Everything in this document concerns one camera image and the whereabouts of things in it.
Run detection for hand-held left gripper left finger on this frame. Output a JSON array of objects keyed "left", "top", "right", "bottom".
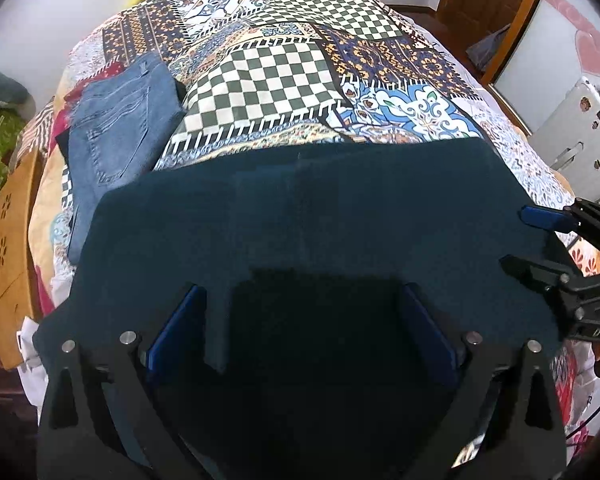
[{"left": 36, "top": 283, "right": 210, "bottom": 480}]

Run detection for wooden lap table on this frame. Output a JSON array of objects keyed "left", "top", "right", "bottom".
[{"left": 0, "top": 147, "right": 47, "bottom": 372}]

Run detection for dark teal pants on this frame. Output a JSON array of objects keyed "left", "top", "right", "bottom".
[{"left": 32, "top": 137, "right": 570, "bottom": 480}]

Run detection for white cabinet with stickers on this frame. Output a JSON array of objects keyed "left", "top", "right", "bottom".
[{"left": 527, "top": 77, "right": 600, "bottom": 207}]

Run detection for white clutter pile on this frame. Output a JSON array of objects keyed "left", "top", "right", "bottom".
[{"left": 16, "top": 315, "right": 48, "bottom": 378}]

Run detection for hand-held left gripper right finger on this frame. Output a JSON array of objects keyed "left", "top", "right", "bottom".
[{"left": 401, "top": 283, "right": 569, "bottom": 480}]

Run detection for wooden wardrobe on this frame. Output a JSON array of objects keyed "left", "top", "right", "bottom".
[{"left": 480, "top": 0, "right": 567, "bottom": 87}]

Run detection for grey cloth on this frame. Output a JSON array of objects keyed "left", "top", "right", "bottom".
[{"left": 466, "top": 24, "right": 512, "bottom": 72}]

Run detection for blue jeans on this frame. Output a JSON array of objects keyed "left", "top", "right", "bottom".
[{"left": 55, "top": 52, "right": 188, "bottom": 266}]

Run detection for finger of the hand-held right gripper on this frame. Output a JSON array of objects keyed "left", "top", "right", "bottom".
[
  {"left": 499, "top": 254, "right": 600, "bottom": 328},
  {"left": 518, "top": 199, "right": 600, "bottom": 257}
]

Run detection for patchwork bedspread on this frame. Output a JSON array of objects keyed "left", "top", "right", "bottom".
[{"left": 26, "top": 0, "right": 600, "bottom": 480}]

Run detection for white heart-print sliding door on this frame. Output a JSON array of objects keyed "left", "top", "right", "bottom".
[{"left": 495, "top": 0, "right": 600, "bottom": 136}]

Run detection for grey pillow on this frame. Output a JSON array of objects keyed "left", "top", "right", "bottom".
[{"left": 0, "top": 71, "right": 37, "bottom": 121}]

